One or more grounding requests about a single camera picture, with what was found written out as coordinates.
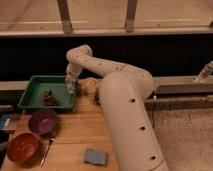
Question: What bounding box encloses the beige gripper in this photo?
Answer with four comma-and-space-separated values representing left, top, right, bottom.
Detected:
65, 65, 80, 94

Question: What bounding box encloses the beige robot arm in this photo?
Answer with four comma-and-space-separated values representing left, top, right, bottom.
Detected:
66, 45, 169, 171

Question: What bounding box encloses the green plastic tray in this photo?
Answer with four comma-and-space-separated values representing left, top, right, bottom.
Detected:
18, 75, 76, 110

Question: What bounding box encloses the blue grey towel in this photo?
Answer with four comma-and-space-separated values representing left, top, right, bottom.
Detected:
84, 148, 108, 166

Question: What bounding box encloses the round bread bun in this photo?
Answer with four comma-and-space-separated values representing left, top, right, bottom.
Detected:
82, 77, 98, 94

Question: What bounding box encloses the dark grape bunch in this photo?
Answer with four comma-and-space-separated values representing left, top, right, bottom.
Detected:
42, 91, 59, 106

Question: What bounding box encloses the purple bowl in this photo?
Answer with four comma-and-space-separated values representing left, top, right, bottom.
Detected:
28, 109, 58, 135

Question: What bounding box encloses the metal spoon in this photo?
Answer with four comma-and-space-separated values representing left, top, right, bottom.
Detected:
40, 138, 55, 167

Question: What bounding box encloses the blue object at edge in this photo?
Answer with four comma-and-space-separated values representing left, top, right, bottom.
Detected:
0, 115, 11, 131

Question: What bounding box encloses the red bowl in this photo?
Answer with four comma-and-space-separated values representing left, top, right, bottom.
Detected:
7, 133, 40, 164

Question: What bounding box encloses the left wooden post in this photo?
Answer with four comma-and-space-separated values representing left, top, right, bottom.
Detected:
57, 0, 73, 34

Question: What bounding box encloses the wooden post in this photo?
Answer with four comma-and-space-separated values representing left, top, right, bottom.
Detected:
125, 0, 137, 32
57, 0, 73, 34

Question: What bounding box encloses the right wooden post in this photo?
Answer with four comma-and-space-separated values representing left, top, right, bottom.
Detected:
125, 0, 137, 32

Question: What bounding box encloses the metal rail bar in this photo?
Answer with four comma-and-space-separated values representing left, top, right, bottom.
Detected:
154, 75, 213, 94

